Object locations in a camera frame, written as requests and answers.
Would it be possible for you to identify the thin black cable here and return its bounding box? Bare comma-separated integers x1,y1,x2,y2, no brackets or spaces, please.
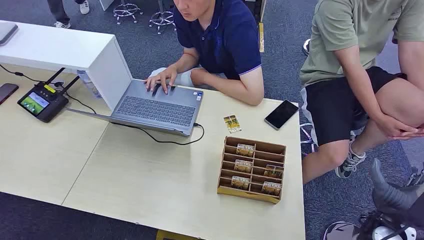
0,64,97,115

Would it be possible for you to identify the person's left hand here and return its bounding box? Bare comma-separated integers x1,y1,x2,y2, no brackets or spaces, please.
397,127,424,141

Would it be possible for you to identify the yellow box under table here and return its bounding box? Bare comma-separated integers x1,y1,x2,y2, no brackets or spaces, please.
155,229,201,240

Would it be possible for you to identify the clear plastic water bottle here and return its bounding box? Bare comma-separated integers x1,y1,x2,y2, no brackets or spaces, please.
76,69,103,100

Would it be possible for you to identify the gold hotel card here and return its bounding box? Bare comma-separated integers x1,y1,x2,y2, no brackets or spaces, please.
260,181,283,197
235,143,256,158
233,159,254,174
230,175,251,191
263,164,285,180
223,114,243,134

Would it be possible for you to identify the black controller with screen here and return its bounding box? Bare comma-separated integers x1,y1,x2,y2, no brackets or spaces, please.
16,67,81,124

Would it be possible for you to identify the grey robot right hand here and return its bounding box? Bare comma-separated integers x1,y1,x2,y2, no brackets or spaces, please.
369,158,424,217

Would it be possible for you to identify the white desk shelf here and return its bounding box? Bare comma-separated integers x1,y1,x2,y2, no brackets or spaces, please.
0,19,134,112

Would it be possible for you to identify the person's right hand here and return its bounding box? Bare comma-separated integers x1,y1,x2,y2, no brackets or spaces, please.
144,65,178,96
374,113,421,140

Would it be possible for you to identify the wooden card holder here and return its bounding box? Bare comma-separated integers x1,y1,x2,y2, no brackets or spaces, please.
216,136,287,205

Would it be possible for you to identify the yellow strip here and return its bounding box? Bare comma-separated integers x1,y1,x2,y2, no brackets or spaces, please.
257,22,266,54

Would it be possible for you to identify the open grey laptop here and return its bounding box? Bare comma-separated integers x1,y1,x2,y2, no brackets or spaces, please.
64,78,205,138

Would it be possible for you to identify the closed grey laptop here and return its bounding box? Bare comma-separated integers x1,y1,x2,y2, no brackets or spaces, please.
0,22,19,47

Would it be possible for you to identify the dark phone with brown tint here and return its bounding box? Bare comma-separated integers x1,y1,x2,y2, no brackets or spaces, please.
0,83,20,106

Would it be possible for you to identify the person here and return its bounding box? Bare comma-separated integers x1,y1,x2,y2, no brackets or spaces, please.
46,0,91,29
144,0,265,107
299,0,424,185

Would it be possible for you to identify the black smartphone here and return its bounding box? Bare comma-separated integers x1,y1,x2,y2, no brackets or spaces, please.
263,99,300,131

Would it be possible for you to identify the white furniture panel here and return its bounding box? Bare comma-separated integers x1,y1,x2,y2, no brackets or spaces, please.
98,0,116,12

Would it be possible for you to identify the chrome stool frame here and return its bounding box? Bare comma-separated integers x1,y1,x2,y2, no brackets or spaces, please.
299,122,320,157

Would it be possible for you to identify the black laptop power cable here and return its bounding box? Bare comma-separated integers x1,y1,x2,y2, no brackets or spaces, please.
110,121,206,146

